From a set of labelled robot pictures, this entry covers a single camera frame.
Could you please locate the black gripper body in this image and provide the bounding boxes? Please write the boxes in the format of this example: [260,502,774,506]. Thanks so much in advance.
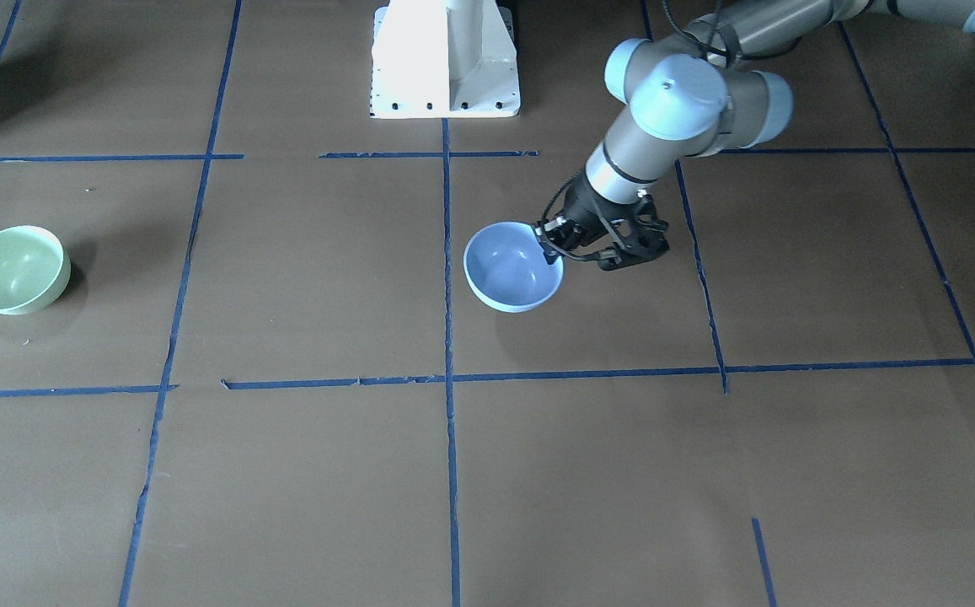
[560,178,644,245]

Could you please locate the blue bowl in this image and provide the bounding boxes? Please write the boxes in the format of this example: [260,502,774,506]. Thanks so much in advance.
[463,222,565,314]

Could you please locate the green bowl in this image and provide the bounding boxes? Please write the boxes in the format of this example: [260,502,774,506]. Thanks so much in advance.
[0,224,72,315]

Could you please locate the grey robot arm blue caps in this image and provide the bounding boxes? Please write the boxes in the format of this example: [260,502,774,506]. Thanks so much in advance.
[533,1,975,271]

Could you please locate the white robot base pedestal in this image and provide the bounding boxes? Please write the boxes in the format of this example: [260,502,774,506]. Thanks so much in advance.
[369,1,522,120]

